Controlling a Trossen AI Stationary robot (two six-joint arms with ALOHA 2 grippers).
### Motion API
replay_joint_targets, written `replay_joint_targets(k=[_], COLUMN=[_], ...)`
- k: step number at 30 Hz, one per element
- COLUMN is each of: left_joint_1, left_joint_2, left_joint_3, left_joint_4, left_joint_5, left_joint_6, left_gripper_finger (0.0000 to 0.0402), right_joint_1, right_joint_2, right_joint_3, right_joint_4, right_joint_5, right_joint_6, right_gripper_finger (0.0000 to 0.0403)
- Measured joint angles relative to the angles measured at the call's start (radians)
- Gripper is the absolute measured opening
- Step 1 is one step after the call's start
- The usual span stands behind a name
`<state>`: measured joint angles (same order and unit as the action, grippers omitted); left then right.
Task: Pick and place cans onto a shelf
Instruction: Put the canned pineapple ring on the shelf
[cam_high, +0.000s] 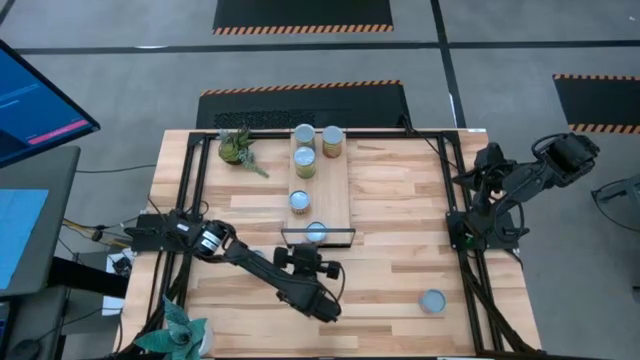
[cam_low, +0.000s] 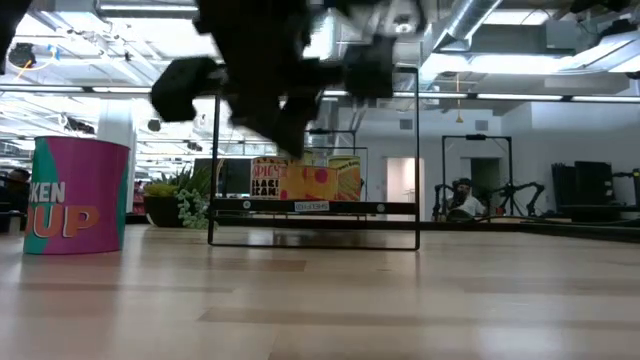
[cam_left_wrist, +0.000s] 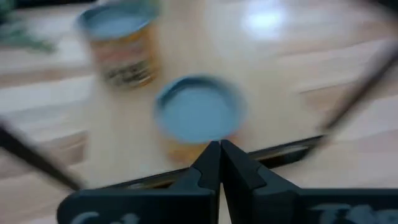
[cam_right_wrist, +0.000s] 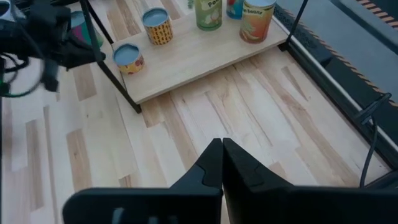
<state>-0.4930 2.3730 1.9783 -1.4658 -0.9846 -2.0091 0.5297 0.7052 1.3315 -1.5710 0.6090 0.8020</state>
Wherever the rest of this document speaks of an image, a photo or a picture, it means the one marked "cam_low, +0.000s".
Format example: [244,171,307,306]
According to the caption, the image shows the black aluminium table frame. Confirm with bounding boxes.
[124,213,640,245]

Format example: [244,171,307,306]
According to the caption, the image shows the orange green beans can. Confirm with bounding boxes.
[327,155,362,202]

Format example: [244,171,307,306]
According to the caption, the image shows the person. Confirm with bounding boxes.
[446,177,487,222]

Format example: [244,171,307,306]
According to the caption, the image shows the yellow ceiling pendant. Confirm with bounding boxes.
[453,72,464,124]

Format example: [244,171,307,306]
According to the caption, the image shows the spicy black beans can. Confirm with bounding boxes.
[250,156,289,201]

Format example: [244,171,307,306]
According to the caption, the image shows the white pillar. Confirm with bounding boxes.
[97,99,137,214]

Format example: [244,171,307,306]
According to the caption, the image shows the black planter with green plants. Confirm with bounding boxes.
[143,167,219,231]

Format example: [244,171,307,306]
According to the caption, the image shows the black equipment rack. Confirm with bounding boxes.
[551,160,617,206]

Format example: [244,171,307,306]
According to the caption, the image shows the pink teal chicken soup can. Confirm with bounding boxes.
[23,135,131,256]

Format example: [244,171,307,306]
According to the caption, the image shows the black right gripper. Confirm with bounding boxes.
[151,0,396,159]

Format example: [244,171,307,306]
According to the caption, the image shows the wooden shelf with black frame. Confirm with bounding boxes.
[207,64,420,251]

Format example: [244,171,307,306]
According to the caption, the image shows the black screen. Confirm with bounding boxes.
[194,158,254,197]

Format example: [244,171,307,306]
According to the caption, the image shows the small yellow red box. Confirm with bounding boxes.
[278,164,340,202]

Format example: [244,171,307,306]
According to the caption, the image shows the silver spiral ventilation duct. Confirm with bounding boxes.
[429,0,504,51]
[307,12,351,132]

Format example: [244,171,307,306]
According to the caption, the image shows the black background frame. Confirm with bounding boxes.
[304,128,358,157]
[441,133,514,211]

